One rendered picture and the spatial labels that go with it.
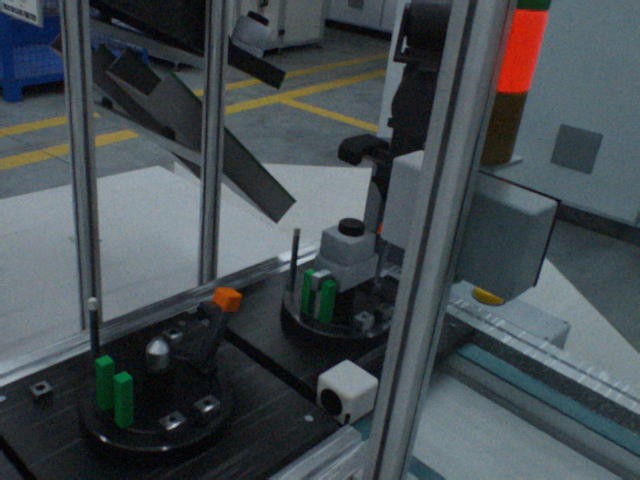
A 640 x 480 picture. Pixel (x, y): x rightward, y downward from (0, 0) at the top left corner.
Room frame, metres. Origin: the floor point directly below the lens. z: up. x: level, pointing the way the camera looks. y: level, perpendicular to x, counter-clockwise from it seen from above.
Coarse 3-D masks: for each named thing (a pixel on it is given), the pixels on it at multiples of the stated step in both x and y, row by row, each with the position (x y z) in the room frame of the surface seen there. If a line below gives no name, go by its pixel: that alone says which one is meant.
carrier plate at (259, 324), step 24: (312, 264) 0.79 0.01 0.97; (240, 288) 0.70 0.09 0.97; (264, 288) 0.71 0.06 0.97; (384, 288) 0.75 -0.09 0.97; (240, 312) 0.65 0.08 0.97; (264, 312) 0.65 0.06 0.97; (240, 336) 0.60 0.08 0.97; (264, 336) 0.61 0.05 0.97; (288, 336) 0.61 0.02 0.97; (264, 360) 0.57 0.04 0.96; (288, 360) 0.57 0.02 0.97; (312, 360) 0.57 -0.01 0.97; (336, 360) 0.58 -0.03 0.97; (360, 360) 0.58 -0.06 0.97; (288, 384) 0.55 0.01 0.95; (312, 384) 0.53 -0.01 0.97
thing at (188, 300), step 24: (264, 264) 0.79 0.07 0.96; (288, 264) 0.79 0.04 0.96; (192, 288) 0.70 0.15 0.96; (216, 288) 0.71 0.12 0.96; (144, 312) 0.64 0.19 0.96; (168, 312) 0.65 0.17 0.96; (192, 312) 0.65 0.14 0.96; (72, 336) 0.58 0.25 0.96; (120, 336) 0.59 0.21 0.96; (24, 360) 0.53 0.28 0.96; (48, 360) 0.54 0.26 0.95; (0, 384) 0.49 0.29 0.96; (336, 432) 0.48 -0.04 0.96; (312, 456) 0.45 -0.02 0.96; (336, 456) 0.45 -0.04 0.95; (360, 456) 0.45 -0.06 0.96
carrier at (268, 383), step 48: (96, 336) 0.48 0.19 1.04; (144, 336) 0.58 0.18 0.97; (192, 336) 0.59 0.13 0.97; (96, 384) 0.47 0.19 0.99; (144, 384) 0.46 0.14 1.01; (192, 384) 0.49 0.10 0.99; (240, 384) 0.52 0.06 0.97; (0, 432) 0.42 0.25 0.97; (48, 432) 0.43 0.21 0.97; (96, 432) 0.41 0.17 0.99; (144, 432) 0.42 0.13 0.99; (192, 432) 0.43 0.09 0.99; (240, 432) 0.45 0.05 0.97; (288, 432) 0.46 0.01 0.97
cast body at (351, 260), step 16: (336, 224) 0.68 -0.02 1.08; (352, 224) 0.66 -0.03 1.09; (336, 240) 0.64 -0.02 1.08; (352, 240) 0.64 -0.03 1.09; (368, 240) 0.65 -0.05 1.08; (320, 256) 0.65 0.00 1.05; (336, 256) 0.64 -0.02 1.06; (352, 256) 0.64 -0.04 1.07; (368, 256) 0.66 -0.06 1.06; (320, 272) 0.63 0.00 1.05; (336, 272) 0.63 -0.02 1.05; (352, 272) 0.64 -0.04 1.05; (368, 272) 0.66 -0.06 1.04; (320, 288) 0.63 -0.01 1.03
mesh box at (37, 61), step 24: (48, 0) 4.57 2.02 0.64; (0, 24) 4.28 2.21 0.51; (24, 24) 4.40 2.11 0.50; (48, 24) 4.56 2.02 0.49; (120, 24) 5.11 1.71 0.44; (0, 48) 4.30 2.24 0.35; (24, 48) 4.39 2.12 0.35; (48, 48) 4.55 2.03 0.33; (96, 48) 4.90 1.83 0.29; (120, 48) 5.10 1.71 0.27; (0, 72) 4.32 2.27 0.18; (24, 72) 4.38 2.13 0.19; (48, 72) 4.54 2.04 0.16
